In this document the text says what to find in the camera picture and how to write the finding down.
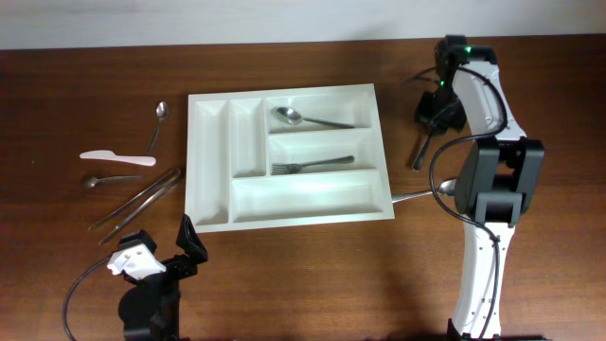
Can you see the small steel teaspoon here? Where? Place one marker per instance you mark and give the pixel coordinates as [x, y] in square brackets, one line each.
[162, 113]
[91, 181]

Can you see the small steel teaspoon upper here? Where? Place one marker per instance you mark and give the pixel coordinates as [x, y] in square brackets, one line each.
[162, 113]

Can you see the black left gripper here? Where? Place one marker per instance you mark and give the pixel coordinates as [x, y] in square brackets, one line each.
[193, 249]

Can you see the long steel tongs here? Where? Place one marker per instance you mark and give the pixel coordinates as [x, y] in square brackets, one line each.
[136, 205]

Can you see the steel fork in tray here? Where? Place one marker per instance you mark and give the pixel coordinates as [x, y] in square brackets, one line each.
[292, 168]

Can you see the small steel teaspoon lower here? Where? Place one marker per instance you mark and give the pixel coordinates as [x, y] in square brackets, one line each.
[91, 181]

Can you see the white plastic cutlery tray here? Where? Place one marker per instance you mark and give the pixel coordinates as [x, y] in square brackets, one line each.
[233, 139]

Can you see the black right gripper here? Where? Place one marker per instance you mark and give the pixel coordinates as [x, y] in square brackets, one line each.
[438, 114]

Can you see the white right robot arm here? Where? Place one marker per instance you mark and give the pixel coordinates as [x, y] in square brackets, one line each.
[496, 183]

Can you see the steel fork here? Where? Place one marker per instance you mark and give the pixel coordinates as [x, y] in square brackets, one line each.
[292, 168]
[418, 161]

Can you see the large steel spoon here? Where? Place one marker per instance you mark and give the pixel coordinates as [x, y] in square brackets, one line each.
[446, 188]
[290, 116]

